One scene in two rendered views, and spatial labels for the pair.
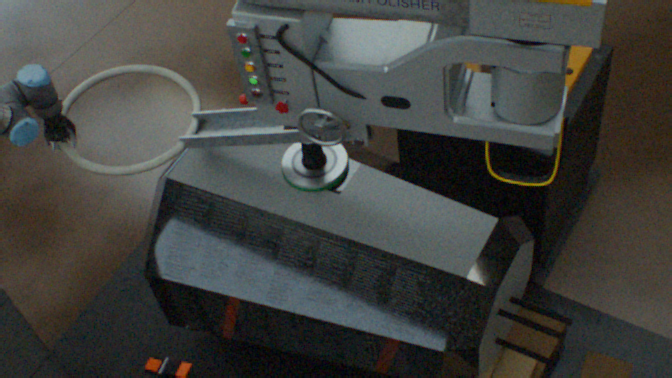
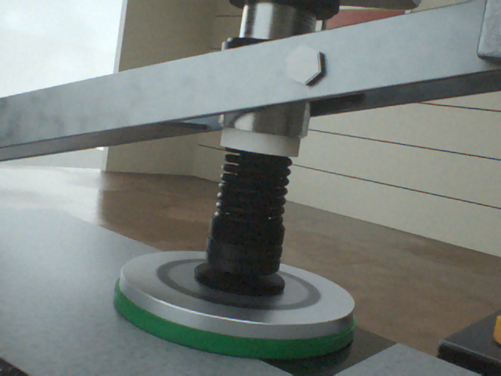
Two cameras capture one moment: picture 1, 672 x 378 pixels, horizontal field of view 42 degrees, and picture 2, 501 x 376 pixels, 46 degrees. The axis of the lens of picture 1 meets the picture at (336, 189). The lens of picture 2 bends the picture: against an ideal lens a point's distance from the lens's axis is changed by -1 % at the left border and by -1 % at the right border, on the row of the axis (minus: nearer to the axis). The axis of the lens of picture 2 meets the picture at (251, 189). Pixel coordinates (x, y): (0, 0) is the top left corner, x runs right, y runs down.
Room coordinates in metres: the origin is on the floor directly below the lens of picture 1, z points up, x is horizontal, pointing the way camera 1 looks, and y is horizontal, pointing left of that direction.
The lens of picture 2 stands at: (1.37, 0.06, 1.02)
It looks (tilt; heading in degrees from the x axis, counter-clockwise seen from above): 7 degrees down; 359
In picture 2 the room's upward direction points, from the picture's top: 9 degrees clockwise
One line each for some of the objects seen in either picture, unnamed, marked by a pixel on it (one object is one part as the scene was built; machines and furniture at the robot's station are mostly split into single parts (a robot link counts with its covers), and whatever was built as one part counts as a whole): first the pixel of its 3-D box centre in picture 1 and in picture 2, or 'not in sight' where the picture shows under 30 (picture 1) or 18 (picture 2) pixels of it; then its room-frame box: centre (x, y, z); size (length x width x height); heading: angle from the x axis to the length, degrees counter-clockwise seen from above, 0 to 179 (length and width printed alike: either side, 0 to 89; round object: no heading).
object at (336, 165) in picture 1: (314, 161); (238, 287); (1.90, 0.06, 0.86); 0.21 x 0.21 x 0.01
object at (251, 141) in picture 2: not in sight; (261, 131); (1.90, 0.06, 1.01); 0.07 x 0.07 x 0.04
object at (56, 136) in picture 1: (54, 123); not in sight; (2.12, 0.87, 1.03); 0.09 x 0.08 x 0.12; 5
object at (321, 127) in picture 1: (325, 118); not in sight; (1.74, 0.00, 1.22); 0.15 x 0.10 x 0.15; 65
